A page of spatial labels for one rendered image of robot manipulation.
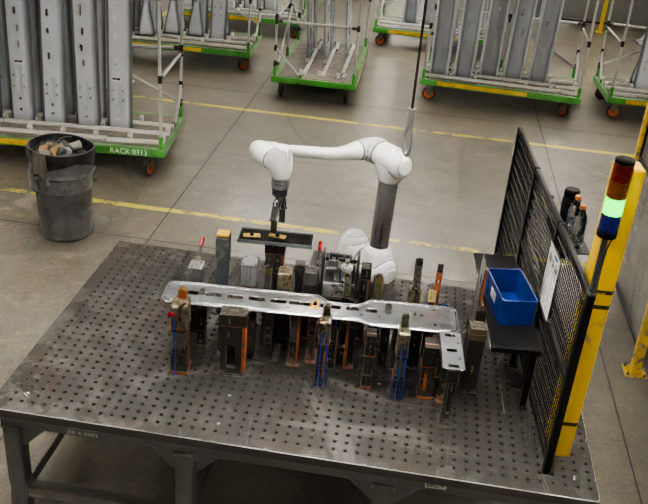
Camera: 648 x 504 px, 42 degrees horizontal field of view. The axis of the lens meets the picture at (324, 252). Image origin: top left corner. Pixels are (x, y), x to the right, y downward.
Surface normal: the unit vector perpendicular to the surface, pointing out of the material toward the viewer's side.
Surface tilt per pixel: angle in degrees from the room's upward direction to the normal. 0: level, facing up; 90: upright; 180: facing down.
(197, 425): 0
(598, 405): 0
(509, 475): 0
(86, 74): 87
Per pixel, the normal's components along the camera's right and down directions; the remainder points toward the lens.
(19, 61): -0.02, 0.40
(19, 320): 0.07, -0.88
